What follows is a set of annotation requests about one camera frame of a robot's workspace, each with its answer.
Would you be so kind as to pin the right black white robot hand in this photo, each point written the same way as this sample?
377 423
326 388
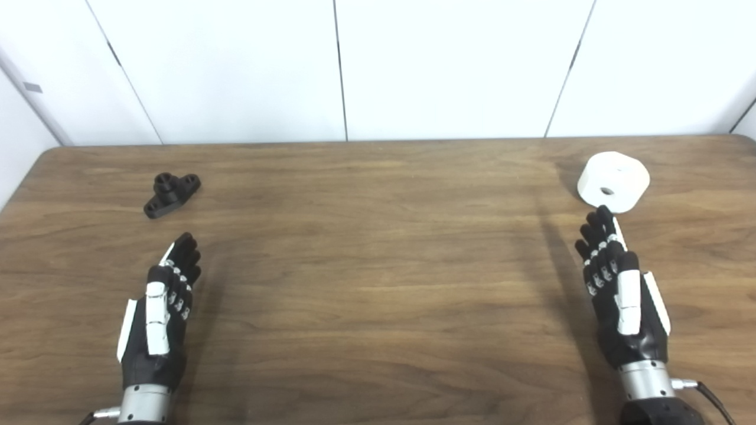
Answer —
635 345

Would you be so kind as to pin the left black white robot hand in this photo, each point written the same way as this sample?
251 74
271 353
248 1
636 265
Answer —
156 348

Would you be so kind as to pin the black plastic holder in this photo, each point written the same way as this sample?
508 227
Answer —
171 195

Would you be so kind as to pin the round white piece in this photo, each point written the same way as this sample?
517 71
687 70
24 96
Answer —
620 174

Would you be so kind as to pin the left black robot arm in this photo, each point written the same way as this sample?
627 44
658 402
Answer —
144 407

